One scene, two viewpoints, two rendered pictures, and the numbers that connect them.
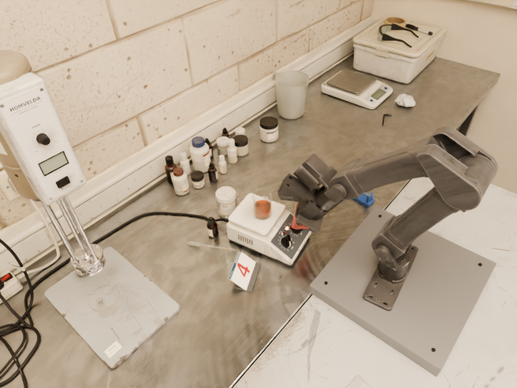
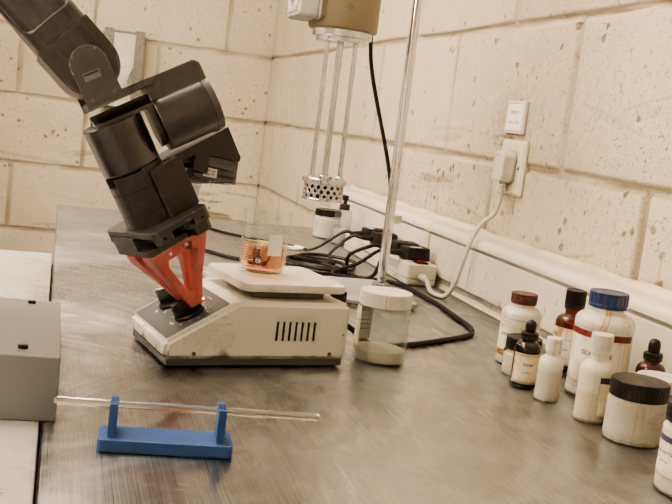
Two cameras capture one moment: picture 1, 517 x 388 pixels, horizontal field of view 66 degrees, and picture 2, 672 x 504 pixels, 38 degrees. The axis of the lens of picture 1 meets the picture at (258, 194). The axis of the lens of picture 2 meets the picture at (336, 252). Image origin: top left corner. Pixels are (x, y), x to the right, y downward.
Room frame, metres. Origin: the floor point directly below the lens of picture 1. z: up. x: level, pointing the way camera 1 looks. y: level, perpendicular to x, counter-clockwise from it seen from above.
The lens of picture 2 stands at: (1.36, -0.86, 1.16)
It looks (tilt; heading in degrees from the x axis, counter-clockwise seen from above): 7 degrees down; 122
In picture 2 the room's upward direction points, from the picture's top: 7 degrees clockwise
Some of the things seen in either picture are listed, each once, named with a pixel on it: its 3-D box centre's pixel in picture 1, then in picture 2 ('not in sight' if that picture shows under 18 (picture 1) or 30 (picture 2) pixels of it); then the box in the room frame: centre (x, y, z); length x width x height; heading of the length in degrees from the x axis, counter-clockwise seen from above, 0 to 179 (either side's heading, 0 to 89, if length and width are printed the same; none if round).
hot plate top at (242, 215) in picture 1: (257, 213); (275, 278); (0.75, 0.01, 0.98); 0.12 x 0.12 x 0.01; 59
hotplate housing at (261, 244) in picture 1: (265, 227); (248, 316); (0.74, -0.02, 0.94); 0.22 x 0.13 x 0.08; 59
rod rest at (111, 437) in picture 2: (358, 192); (166, 425); (0.89, -0.31, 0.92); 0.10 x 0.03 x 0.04; 43
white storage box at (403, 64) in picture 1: (397, 48); not in sight; (1.80, -0.67, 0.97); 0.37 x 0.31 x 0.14; 141
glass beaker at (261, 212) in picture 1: (262, 205); (262, 239); (0.74, -0.01, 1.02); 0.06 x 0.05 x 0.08; 4
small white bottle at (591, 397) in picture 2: (231, 151); (596, 377); (1.09, 0.09, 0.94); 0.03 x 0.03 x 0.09
